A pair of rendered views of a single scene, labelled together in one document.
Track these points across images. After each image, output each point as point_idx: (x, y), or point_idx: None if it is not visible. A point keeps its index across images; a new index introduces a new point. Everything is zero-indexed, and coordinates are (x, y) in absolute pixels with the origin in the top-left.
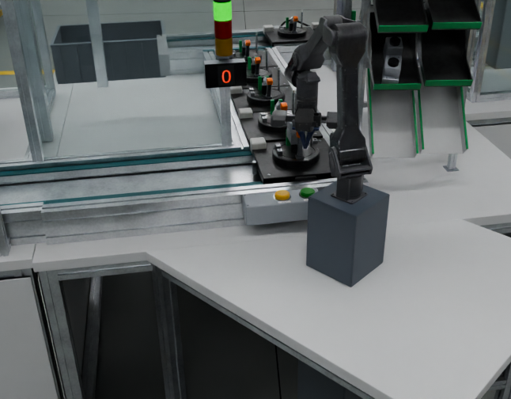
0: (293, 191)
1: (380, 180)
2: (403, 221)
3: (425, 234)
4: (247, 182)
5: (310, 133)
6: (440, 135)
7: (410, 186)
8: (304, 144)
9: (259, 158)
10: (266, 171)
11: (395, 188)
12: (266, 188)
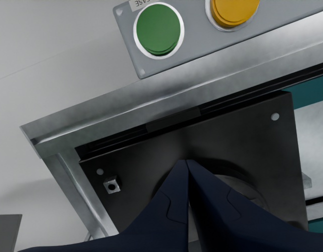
0: (198, 42)
1: (67, 207)
2: (1, 91)
3: None
4: (317, 101)
5: (155, 226)
6: None
7: (19, 196)
8: (195, 168)
9: (294, 196)
10: (281, 135)
11: (40, 187)
12: (277, 49)
